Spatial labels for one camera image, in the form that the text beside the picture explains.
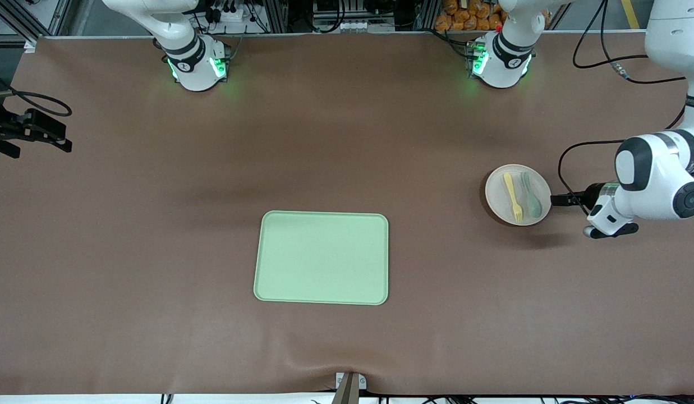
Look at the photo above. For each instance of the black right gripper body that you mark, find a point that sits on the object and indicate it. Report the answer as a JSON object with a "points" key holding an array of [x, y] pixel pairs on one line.
{"points": [[3, 130]]}

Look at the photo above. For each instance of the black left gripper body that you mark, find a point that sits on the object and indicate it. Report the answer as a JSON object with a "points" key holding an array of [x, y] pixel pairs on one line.
{"points": [[588, 196]]}

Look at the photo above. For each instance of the pale green plastic spoon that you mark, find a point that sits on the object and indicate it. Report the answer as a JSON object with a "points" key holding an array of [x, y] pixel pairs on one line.
{"points": [[533, 207]]}

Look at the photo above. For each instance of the yellow plastic fork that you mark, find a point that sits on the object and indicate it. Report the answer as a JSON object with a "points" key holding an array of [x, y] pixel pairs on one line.
{"points": [[510, 188]]}

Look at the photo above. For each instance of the round white speckled plate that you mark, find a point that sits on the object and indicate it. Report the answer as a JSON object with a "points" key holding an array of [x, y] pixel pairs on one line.
{"points": [[501, 202]]}

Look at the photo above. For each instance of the bag of orange items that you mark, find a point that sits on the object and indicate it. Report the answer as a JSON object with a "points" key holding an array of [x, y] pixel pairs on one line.
{"points": [[464, 19]]}

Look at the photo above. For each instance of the white power strip with plugs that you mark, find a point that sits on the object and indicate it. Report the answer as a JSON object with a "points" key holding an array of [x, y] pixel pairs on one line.
{"points": [[229, 14]]}

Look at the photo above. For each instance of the light green rectangular tray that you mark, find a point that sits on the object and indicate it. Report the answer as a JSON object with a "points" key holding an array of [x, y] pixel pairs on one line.
{"points": [[302, 258]]}

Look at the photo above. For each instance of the white connector strip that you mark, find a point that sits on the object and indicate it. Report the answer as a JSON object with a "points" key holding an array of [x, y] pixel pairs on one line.
{"points": [[341, 26]]}

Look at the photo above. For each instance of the aluminium frame corner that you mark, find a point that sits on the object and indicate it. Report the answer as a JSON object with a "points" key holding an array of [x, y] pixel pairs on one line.
{"points": [[31, 45]]}

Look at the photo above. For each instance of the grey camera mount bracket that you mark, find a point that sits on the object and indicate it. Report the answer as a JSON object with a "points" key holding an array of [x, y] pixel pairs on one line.
{"points": [[349, 390]]}

